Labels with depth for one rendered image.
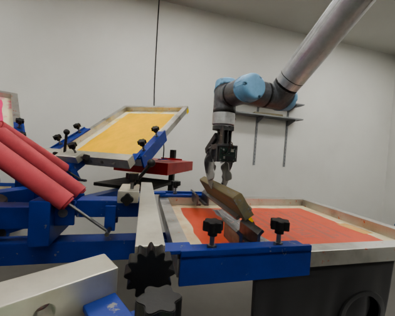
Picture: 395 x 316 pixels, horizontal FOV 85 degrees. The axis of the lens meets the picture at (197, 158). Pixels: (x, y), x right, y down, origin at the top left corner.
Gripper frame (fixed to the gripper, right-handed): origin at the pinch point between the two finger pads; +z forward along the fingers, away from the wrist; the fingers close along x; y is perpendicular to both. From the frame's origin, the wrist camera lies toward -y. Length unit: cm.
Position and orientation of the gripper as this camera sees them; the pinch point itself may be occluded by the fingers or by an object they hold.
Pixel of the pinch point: (216, 184)
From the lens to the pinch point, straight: 75.3
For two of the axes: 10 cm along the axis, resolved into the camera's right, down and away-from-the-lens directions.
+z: -0.7, 10.0, 0.3
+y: 2.4, 0.5, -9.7
